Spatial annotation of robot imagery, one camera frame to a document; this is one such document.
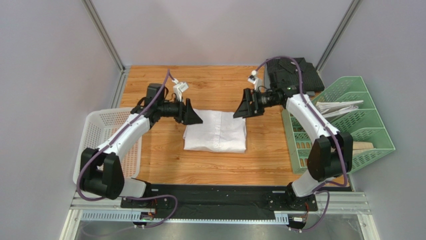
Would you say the white plastic basket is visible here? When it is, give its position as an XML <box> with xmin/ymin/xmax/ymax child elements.
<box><xmin>72</xmin><ymin>107</ymin><xmax>147</xmax><ymax>188</ymax></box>

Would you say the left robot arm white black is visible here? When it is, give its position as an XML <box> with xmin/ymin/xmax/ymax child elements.
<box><xmin>76</xmin><ymin>80</ymin><xmax>203</xmax><ymax>201</ymax></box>

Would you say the white slotted cable duct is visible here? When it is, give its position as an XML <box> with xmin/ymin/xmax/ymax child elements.
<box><xmin>81</xmin><ymin>209</ymin><xmax>289</xmax><ymax>225</ymax></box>

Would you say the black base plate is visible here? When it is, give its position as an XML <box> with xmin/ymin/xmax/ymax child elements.
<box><xmin>120</xmin><ymin>184</ymin><xmax>319</xmax><ymax>220</ymax></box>

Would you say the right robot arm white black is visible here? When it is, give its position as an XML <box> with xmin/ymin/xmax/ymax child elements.
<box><xmin>233</xmin><ymin>86</ymin><xmax>353</xmax><ymax>198</ymax></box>

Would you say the brown paper stack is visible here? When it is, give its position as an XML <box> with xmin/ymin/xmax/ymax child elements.
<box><xmin>352</xmin><ymin>141</ymin><xmax>375</xmax><ymax>157</ymax></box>

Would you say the white long sleeve shirt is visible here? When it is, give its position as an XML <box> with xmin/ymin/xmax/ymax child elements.
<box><xmin>182</xmin><ymin>109</ymin><xmax>247</xmax><ymax>154</ymax></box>

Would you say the folded grey shirt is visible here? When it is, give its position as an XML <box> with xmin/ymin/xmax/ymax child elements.
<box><xmin>264</xmin><ymin>69</ymin><xmax>325</xmax><ymax>97</ymax></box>

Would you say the purple cable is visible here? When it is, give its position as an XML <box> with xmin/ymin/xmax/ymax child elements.
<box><xmin>75</xmin><ymin>68</ymin><xmax>179</xmax><ymax>231</ymax></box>
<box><xmin>252</xmin><ymin>55</ymin><xmax>350</xmax><ymax>233</ymax></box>

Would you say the aluminium frame rail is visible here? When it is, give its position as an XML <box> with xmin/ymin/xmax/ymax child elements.
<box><xmin>81</xmin><ymin>0</ymin><xmax>126</xmax><ymax>73</ymax></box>

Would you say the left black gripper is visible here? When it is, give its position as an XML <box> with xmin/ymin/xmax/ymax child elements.
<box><xmin>158</xmin><ymin>96</ymin><xmax>204</xmax><ymax>126</ymax></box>

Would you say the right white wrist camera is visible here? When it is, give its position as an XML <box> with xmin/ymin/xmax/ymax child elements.
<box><xmin>247</xmin><ymin>70</ymin><xmax>262</xmax><ymax>90</ymax></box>

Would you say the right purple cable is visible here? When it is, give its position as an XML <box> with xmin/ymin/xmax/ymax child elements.
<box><xmin>252</xmin><ymin>55</ymin><xmax>350</xmax><ymax>233</ymax></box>

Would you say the stack of white papers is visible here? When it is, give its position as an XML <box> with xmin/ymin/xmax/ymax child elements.
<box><xmin>315</xmin><ymin>100</ymin><xmax>364</xmax><ymax>119</ymax></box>

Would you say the folded dark striped shirt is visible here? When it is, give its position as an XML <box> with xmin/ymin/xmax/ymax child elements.
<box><xmin>266</xmin><ymin>57</ymin><xmax>325</xmax><ymax>92</ymax></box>

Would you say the green file organizer rack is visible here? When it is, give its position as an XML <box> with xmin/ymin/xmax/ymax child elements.
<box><xmin>281</xmin><ymin>76</ymin><xmax>395</xmax><ymax>175</ymax></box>

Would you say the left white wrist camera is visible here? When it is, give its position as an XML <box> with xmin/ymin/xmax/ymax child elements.
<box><xmin>171</xmin><ymin>78</ymin><xmax>189</xmax><ymax>102</ymax></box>

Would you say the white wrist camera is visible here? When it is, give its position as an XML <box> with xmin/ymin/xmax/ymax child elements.
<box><xmin>171</xmin><ymin>78</ymin><xmax>189</xmax><ymax>102</ymax></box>
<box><xmin>247</xmin><ymin>70</ymin><xmax>262</xmax><ymax>90</ymax></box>

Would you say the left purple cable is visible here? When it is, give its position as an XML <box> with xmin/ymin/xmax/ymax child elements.
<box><xmin>75</xmin><ymin>68</ymin><xmax>179</xmax><ymax>231</ymax></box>

